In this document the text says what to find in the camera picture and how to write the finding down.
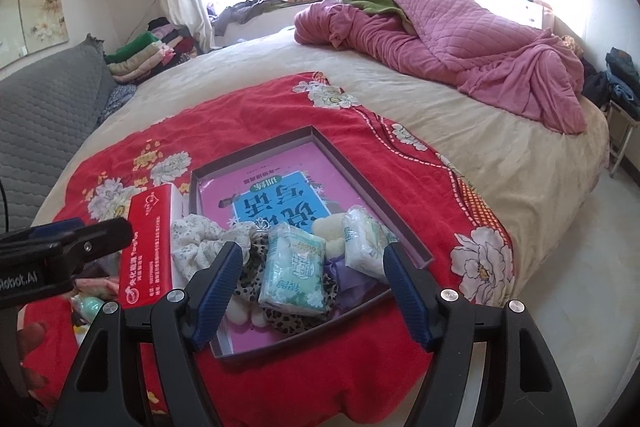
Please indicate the green sponge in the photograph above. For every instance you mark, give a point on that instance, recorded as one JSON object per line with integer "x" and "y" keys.
{"x": 90, "y": 308}

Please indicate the dark clothes pile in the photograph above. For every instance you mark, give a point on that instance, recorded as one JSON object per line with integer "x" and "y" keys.
{"x": 622, "y": 77}

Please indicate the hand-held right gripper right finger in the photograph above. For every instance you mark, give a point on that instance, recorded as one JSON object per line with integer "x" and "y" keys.
{"x": 407, "y": 297}

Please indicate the red tissue pack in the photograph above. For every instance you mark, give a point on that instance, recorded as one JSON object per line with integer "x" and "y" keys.
{"x": 150, "y": 257}

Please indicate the pink cloth roll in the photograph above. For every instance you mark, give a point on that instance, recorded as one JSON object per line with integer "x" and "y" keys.
{"x": 92, "y": 288}

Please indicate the grey quilted headboard cover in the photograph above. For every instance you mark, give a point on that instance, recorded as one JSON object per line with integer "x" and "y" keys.
{"x": 40, "y": 107}

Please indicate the leopard print scrunchie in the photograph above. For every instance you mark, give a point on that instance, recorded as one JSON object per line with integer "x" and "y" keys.
{"x": 280, "y": 319}

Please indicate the pink quilted duvet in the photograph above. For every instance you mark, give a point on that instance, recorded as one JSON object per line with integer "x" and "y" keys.
{"x": 450, "y": 32}

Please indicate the stack of folded clothes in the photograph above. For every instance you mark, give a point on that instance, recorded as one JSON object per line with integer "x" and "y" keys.
{"x": 145, "y": 52}

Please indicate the red floral blanket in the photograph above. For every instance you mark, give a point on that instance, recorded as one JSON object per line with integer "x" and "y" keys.
{"x": 350, "y": 127}

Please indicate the person's left hand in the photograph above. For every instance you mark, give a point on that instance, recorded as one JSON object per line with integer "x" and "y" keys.
{"x": 32, "y": 339}

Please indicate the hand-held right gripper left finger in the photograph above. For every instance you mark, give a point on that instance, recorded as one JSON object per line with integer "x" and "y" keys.
{"x": 215, "y": 292}

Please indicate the green tissue packet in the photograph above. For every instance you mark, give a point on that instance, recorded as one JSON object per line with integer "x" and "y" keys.
{"x": 295, "y": 274}

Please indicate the teddy bear purple dress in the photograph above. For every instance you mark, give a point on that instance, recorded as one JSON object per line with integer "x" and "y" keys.
{"x": 332, "y": 232}

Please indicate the dark patterned cloth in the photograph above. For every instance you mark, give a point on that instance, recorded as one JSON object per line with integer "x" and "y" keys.
{"x": 117, "y": 99}

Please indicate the wall picture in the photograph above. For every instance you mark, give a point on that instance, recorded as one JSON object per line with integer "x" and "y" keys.
{"x": 25, "y": 12}

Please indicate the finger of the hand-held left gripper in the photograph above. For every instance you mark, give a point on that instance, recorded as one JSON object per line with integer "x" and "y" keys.
{"x": 55, "y": 227}
{"x": 105, "y": 234}

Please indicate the white floral scrunchie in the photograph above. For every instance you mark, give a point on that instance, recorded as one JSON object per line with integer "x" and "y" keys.
{"x": 200, "y": 242}

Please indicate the white nightstand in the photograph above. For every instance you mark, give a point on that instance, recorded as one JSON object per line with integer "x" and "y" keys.
{"x": 532, "y": 12}

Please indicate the white tissue packet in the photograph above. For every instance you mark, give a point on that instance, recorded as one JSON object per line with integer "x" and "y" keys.
{"x": 362, "y": 242}

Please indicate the white stool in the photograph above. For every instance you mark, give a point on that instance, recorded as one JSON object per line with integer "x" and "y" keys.
{"x": 622, "y": 132}

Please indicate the grey shallow box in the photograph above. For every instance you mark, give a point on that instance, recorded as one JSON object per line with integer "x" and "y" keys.
{"x": 360, "y": 179}

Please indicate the grey crumpled clothes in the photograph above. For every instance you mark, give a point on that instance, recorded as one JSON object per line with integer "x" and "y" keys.
{"x": 245, "y": 9}

